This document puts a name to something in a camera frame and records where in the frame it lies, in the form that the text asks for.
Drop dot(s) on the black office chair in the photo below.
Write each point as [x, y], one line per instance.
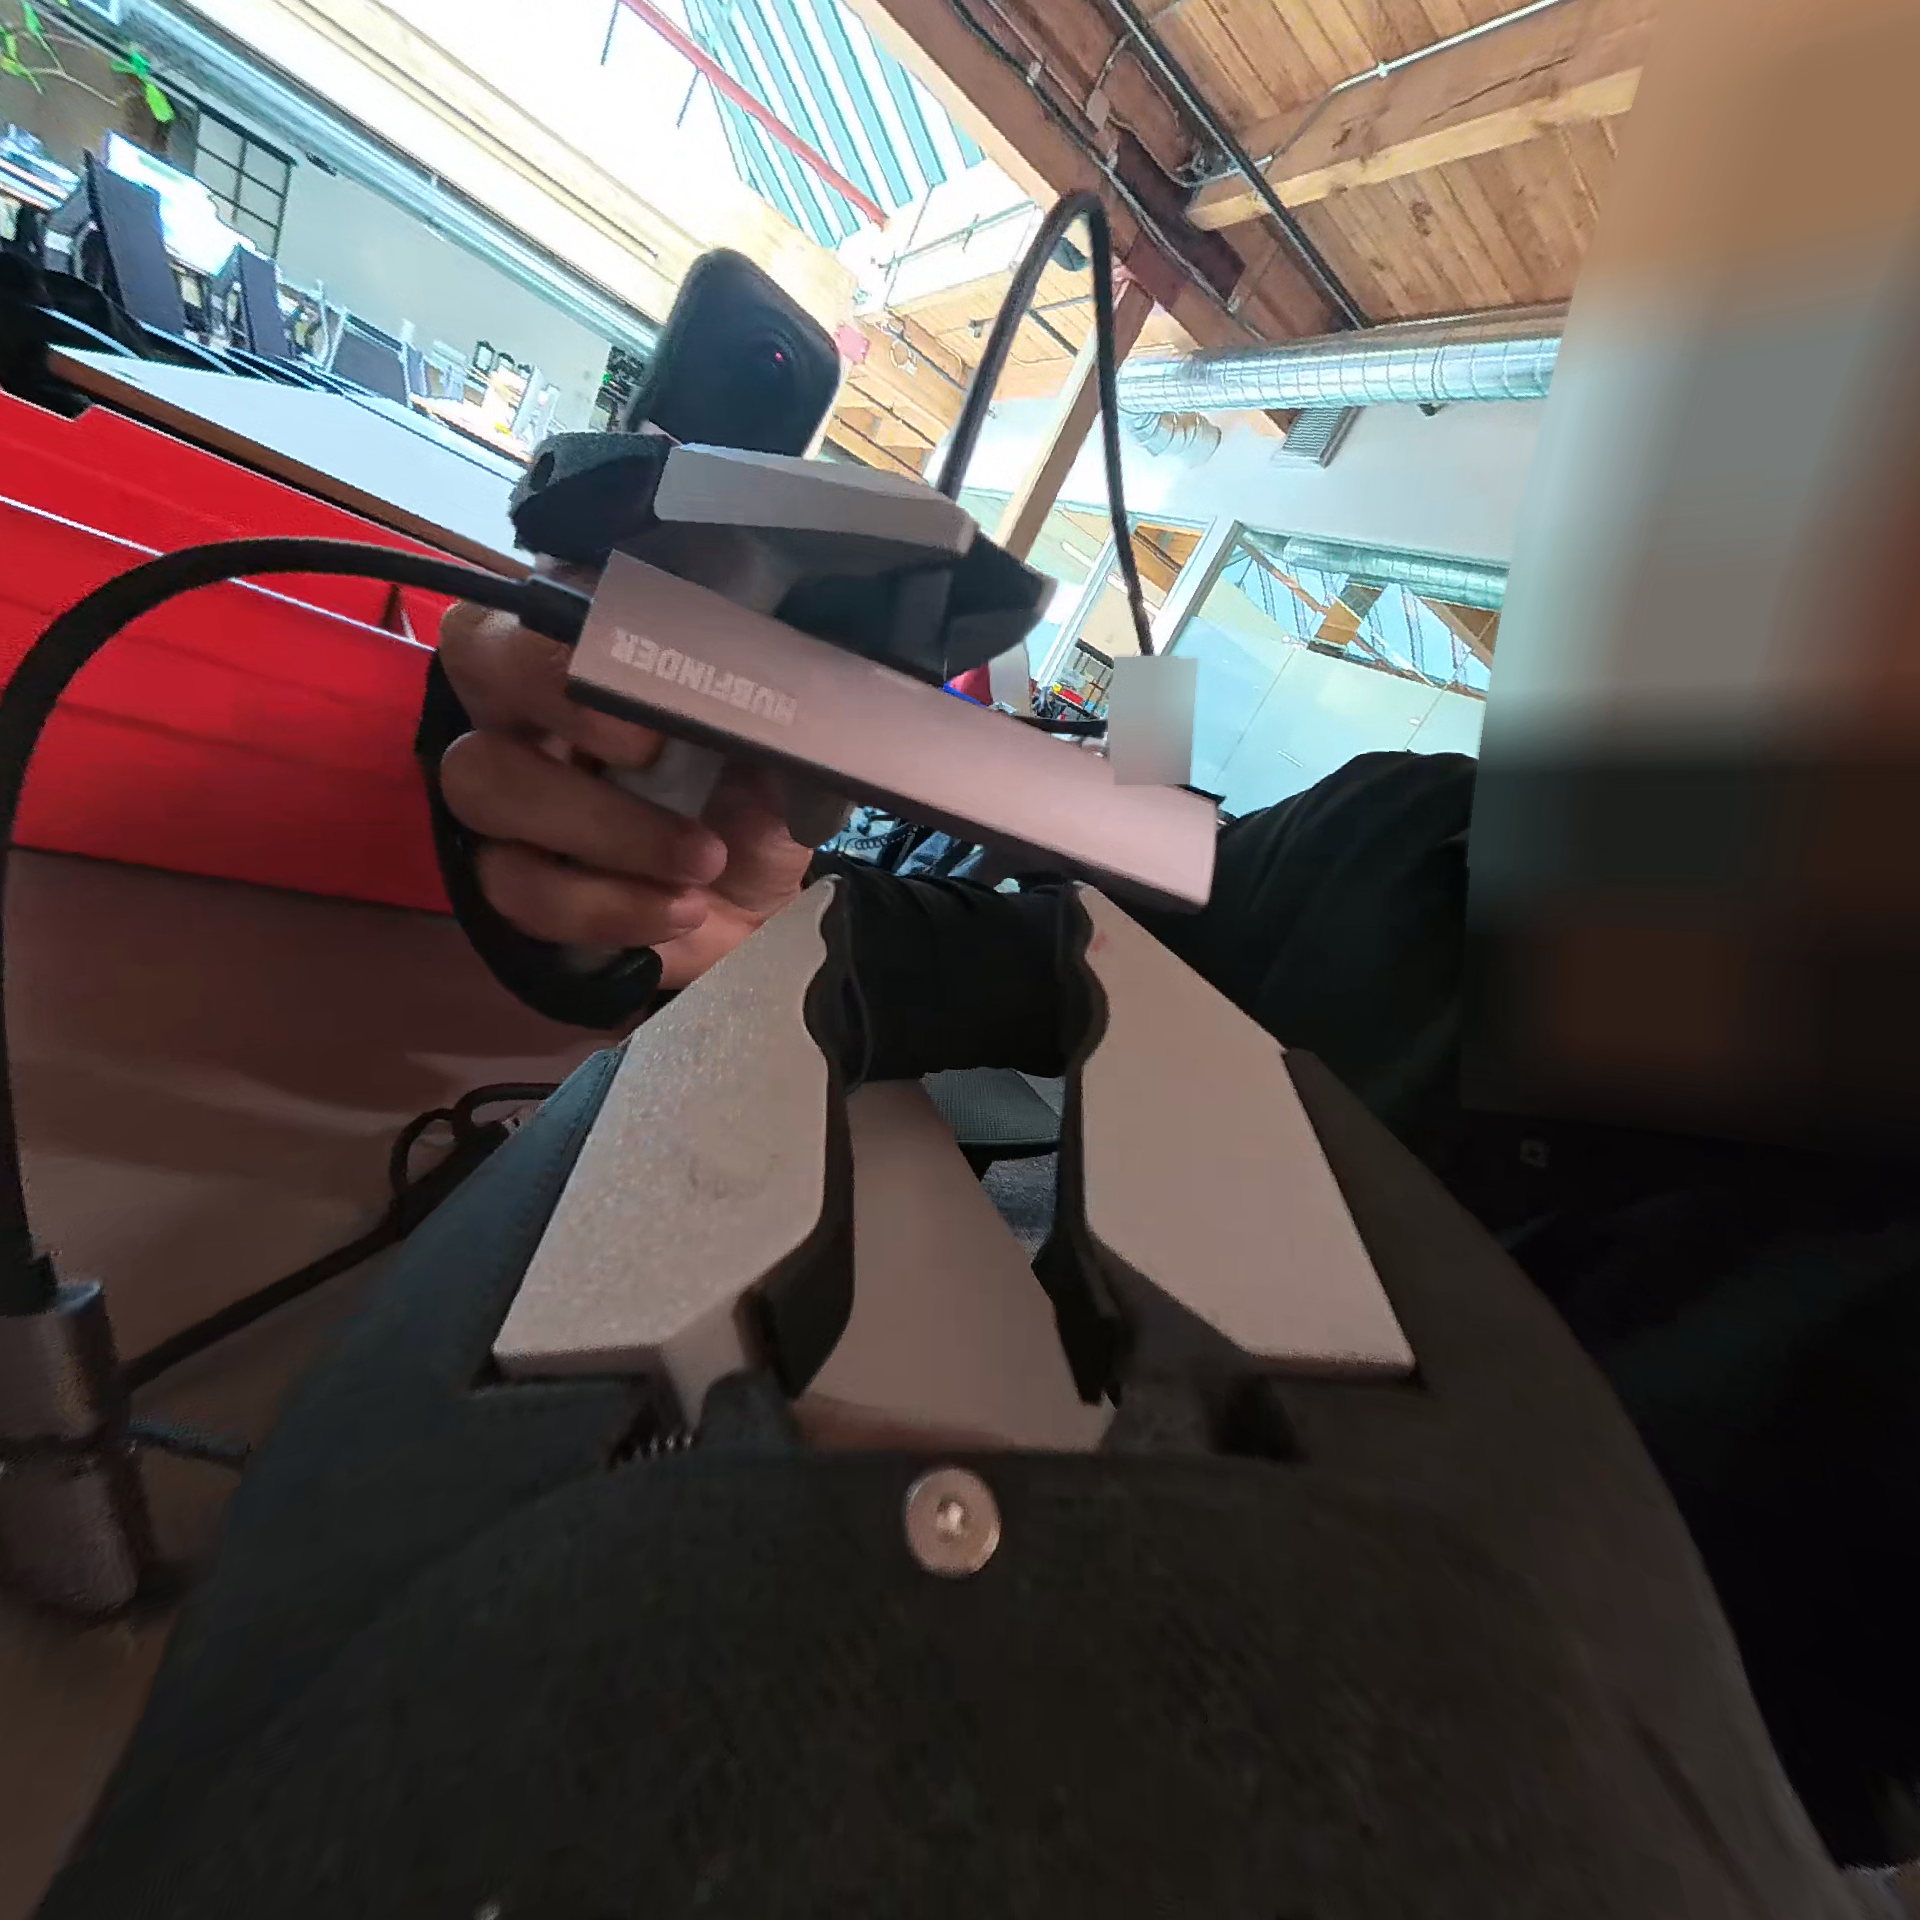
[137, 239]

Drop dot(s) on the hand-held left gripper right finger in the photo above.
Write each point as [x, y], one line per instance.
[1230, 1199]

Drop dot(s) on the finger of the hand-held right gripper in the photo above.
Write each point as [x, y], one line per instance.
[812, 495]

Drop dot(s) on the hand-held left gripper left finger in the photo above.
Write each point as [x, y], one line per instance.
[692, 1187]

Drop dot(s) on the person's right forearm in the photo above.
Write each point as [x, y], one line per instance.
[1350, 900]

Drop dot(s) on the red plastic bin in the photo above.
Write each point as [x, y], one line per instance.
[228, 674]

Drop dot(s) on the grey USB hub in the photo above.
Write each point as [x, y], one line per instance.
[901, 737]

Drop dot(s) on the person's dark clothing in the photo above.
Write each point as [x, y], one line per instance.
[1727, 1425]

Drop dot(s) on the silver air duct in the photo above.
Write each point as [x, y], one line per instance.
[1350, 373]

